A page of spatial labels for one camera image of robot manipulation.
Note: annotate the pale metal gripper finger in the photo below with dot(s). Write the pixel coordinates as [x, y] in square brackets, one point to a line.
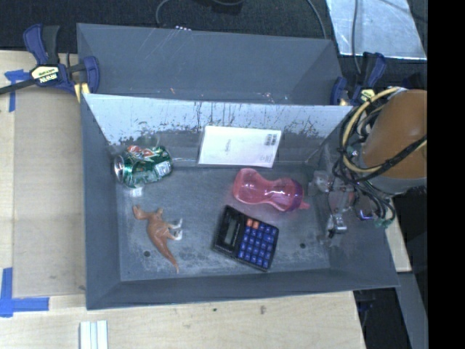
[319, 183]
[337, 224]

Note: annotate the pink plastic bottle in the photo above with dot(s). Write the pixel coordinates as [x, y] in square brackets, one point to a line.
[267, 191]

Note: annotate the black calculator with blue keys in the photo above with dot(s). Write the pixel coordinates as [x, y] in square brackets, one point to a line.
[250, 240]

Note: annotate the white paper booklet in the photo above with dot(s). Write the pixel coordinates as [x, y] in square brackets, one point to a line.
[236, 145]

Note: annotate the grey metal bin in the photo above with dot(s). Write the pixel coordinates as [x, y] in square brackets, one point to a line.
[203, 67]

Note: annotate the orange toy dinosaur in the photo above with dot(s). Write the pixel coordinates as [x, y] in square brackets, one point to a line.
[158, 229]

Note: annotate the crushed green soda can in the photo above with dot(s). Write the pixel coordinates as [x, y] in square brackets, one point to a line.
[143, 167]

